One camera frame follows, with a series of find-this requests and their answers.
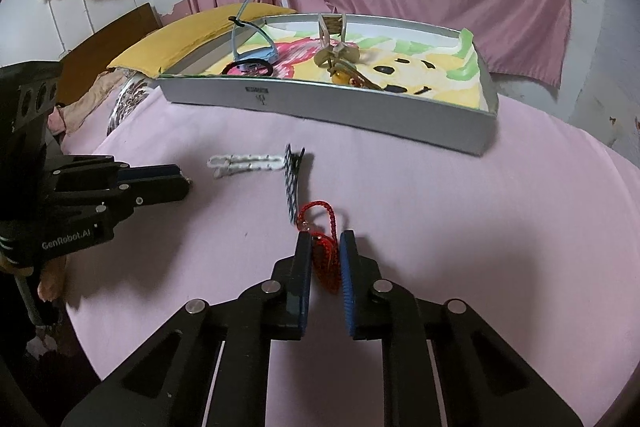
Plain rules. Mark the black white checkered hair clip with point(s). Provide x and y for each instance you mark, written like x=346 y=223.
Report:
x=291 y=192

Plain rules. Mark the floral pillow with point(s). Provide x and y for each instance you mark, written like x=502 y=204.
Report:
x=127 y=99

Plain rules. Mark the blue wrist watch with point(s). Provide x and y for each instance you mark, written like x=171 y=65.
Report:
x=236 y=37

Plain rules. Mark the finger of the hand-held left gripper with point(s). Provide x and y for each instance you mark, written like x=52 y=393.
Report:
x=150 y=171
x=160 y=192

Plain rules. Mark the cartoon printed cloth liner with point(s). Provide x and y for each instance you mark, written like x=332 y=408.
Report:
x=440 y=92

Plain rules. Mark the person's left hand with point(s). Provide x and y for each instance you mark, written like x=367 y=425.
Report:
x=50 y=282

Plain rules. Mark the beige pink blanket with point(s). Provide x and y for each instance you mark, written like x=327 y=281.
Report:
x=85 y=104

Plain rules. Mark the wooden headboard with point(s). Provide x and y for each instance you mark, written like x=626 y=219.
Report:
x=110 y=39

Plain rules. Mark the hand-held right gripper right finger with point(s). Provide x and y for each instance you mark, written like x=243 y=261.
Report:
x=346 y=292

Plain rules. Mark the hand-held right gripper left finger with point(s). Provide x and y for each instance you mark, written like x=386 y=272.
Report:
x=305 y=292

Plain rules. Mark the pink bed sheet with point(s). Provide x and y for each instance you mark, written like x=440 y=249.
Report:
x=450 y=217

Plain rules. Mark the yellow pillow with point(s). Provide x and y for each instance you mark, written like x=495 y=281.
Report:
x=165 y=42

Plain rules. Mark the beige claw hair clip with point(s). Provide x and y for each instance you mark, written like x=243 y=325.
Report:
x=340 y=54

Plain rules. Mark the silver rectangular box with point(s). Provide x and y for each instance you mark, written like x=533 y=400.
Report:
x=350 y=107

